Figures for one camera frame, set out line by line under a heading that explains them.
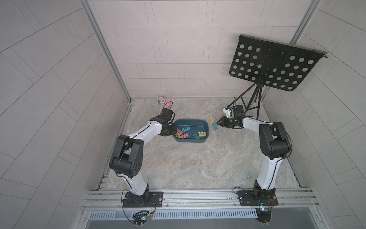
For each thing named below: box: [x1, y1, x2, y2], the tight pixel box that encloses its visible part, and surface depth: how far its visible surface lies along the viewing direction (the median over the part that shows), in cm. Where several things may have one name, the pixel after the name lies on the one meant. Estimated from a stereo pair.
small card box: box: [157, 94, 165, 105], surface depth 115 cm
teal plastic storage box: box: [172, 118, 210, 143], surface depth 97 cm
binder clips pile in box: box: [174, 125, 207, 140], surface depth 96 cm
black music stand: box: [226, 34, 328, 119], surface depth 78 cm
